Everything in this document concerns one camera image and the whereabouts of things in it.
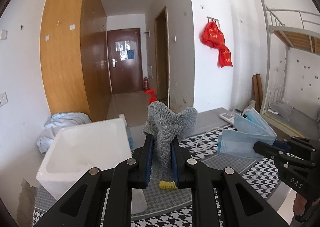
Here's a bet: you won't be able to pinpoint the leaning wooden boards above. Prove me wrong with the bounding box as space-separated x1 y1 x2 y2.
252 74 263 108

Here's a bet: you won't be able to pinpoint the houndstooth table mat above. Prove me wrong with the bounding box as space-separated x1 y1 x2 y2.
37 135 286 226

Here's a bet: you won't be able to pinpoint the blue face mask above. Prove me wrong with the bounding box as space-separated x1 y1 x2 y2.
217 108 277 160

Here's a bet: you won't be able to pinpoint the blue spray bottle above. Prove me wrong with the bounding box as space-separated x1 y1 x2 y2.
119 114 135 150

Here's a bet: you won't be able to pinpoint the white remote control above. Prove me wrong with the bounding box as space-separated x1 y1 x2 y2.
219 113 235 125

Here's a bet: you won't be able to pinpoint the dark brown entrance door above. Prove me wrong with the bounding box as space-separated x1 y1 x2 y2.
107 28 143 95

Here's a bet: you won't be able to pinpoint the white wall switch pair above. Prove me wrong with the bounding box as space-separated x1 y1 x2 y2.
0 92 8 107

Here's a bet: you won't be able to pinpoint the wall hook rack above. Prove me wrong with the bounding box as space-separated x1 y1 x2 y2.
206 16 219 24

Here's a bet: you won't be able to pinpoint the person right hand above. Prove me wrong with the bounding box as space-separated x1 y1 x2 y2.
292 193 307 216

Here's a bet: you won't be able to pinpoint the metal bunk bed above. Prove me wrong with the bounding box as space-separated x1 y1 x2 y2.
260 0 319 140

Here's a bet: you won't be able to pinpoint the wooden wardrobe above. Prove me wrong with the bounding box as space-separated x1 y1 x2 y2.
40 0 111 122

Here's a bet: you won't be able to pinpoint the red fire extinguisher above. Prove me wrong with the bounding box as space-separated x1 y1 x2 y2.
143 77 150 91

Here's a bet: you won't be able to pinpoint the light blue crumpled cloth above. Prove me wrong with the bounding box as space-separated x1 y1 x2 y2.
37 113 92 157

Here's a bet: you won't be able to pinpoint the white wall socket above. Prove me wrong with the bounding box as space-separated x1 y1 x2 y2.
0 29 8 40

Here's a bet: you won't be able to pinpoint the yellow foam fruit net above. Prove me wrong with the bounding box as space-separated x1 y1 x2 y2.
158 181 177 190

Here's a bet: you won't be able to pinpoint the red hanging bags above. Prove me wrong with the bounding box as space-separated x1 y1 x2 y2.
201 21 233 68

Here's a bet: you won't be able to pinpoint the grey sock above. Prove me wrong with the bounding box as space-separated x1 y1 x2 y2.
143 101 197 182

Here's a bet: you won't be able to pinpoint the white styrofoam box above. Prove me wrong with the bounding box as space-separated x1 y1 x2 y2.
36 118 132 200

